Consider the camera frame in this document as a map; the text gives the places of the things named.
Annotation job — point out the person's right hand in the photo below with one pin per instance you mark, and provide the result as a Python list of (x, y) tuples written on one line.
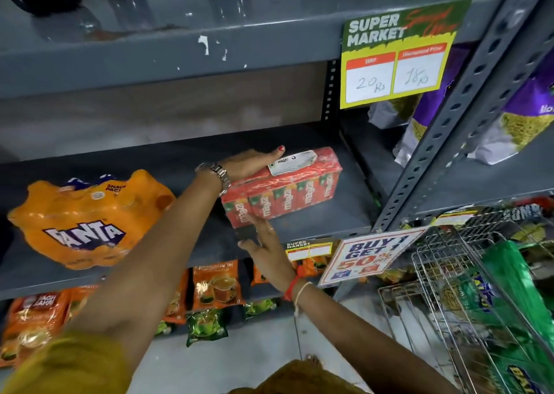
[(272, 255)]

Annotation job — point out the person's left hand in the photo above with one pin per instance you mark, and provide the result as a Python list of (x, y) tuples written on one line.
[(246, 164)]

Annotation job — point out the person's right thumb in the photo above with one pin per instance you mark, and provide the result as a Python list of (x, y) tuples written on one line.
[(247, 245)]

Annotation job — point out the person's left thumb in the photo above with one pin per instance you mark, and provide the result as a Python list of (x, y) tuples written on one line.
[(270, 155)]

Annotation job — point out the red juice carton multipack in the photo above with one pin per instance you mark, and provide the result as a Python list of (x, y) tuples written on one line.
[(290, 186)]

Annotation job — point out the person's right forearm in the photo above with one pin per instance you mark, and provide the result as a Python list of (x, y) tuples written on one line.
[(372, 346)]

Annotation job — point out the person's left forearm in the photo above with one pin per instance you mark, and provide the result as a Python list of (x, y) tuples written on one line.
[(147, 268)]

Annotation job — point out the silver wristwatch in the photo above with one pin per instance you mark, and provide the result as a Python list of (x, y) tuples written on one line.
[(216, 174)]

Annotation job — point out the yellow shelf price label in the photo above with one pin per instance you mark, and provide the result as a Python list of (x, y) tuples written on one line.
[(308, 251), (452, 217)]

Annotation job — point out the green tea pouch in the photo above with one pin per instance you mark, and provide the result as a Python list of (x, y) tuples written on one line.
[(163, 328), (207, 328), (259, 308)]

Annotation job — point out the grey metal shelf rack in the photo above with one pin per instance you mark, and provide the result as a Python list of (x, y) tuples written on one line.
[(268, 39)]

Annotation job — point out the white promotion sign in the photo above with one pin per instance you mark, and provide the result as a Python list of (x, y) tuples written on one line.
[(372, 255)]

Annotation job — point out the grey snack bag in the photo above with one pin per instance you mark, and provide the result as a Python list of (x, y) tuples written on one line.
[(391, 110)]

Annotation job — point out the green yellow price sign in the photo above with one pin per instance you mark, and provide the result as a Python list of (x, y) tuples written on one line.
[(398, 56)]

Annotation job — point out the orange soda bottle multipack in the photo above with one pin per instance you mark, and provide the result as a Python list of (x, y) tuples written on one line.
[(86, 225)]

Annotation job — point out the purple white snack bag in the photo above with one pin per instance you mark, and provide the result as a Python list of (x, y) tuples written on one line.
[(433, 99), (519, 112)]

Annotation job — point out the mustard yellow garment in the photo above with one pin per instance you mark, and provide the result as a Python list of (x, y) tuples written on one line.
[(65, 372)]

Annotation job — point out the row of orange tea packets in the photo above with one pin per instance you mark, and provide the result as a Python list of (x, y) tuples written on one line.
[(34, 324)]

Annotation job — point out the dark red snack packet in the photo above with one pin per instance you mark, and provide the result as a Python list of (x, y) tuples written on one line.
[(526, 212)]

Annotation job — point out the green snack packet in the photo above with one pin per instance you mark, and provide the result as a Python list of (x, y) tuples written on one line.
[(510, 277), (523, 376)]

